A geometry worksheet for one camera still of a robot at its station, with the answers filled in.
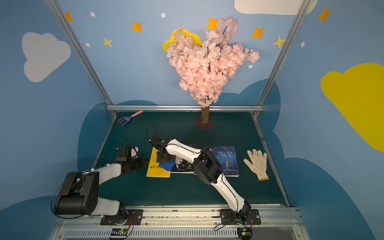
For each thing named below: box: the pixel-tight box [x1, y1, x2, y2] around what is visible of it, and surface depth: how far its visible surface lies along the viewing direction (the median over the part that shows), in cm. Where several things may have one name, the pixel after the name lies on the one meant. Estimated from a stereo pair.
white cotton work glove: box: [243, 149, 270, 181], surface depth 95 cm
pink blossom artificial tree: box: [166, 16, 261, 130], surface depth 74 cm
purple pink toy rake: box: [118, 110, 144, 128], surface depth 121 cm
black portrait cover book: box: [170, 156, 194, 174], surface depth 92 cm
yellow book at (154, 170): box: [146, 146, 171, 178], surface depth 91 cm
